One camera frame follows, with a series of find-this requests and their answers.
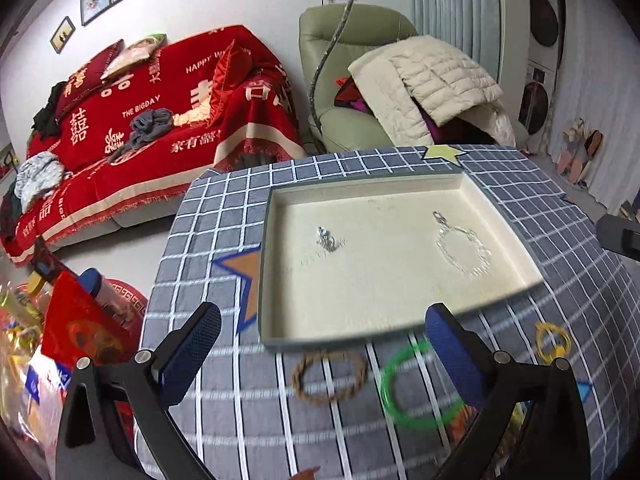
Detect brown braided bracelet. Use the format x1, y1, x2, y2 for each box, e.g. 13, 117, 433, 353
291, 350, 370, 404

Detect small black picture frame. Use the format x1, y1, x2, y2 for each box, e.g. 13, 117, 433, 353
50, 16, 76, 54

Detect stacked washing machines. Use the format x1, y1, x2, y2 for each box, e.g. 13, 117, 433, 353
520, 0, 562, 137

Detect shiny red cushion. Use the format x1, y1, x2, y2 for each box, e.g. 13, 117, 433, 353
209, 40, 254, 127

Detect clear link chain bracelet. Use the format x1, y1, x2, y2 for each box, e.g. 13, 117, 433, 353
432, 211, 492, 279

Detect red white spiral hair tie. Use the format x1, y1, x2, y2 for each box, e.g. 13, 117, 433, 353
447, 402, 483, 448

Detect yellow spiral hair tie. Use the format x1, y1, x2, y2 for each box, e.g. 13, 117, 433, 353
507, 402, 527, 443

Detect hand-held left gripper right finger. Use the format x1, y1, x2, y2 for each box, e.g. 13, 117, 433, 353
424, 302, 593, 480

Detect red round box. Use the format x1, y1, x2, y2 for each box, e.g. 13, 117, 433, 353
100, 278, 151, 342

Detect grey checkered tablecloth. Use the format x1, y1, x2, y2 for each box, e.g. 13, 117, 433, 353
135, 145, 640, 480

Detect dark clothing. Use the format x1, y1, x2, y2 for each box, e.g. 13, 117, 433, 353
32, 81, 67, 142

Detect green bangle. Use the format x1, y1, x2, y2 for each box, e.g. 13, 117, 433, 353
380, 339, 469, 431

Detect grey clothing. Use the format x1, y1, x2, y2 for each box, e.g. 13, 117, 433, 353
109, 109, 174, 164

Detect blue capped bottle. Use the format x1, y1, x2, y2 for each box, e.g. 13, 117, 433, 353
79, 267, 132, 322

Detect grey jewelry tray cream lining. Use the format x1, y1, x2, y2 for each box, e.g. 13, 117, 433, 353
257, 169, 546, 353

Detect pale blue curtain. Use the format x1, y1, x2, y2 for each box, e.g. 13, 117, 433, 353
410, 0, 502, 56

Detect printed portrait pillow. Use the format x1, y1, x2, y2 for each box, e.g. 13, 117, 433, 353
100, 33, 168, 81

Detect purple red clothes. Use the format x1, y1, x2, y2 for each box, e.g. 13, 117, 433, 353
333, 77, 377, 117

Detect beige quilted jacket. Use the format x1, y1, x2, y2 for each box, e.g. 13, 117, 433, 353
348, 35, 517, 149

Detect white grey knitted cloth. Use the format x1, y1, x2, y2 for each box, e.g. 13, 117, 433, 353
13, 151, 66, 212

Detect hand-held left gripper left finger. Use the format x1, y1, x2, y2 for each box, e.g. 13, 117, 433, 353
55, 301, 223, 480

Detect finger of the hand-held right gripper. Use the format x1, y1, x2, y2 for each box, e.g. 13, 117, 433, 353
596, 214, 640, 262

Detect red printed sofa cover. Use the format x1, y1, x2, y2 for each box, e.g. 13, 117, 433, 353
0, 24, 308, 267

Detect red gift bag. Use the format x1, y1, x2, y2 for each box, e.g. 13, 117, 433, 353
40, 270, 135, 367

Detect dark red cushion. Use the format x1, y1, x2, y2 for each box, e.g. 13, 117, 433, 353
54, 39, 125, 124

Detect cream down jacket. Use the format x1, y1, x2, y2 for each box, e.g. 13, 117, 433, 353
389, 35, 504, 129

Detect yellow beaded hair tie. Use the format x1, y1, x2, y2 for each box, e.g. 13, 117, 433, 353
534, 321, 574, 367

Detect pile of slippers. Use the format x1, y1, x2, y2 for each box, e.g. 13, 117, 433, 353
556, 118, 607, 189

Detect small silver pendant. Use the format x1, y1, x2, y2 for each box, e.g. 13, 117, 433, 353
314, 226, 349, 257

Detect green armchair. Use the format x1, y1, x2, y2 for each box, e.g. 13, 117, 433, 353
298, 5, 531, 154

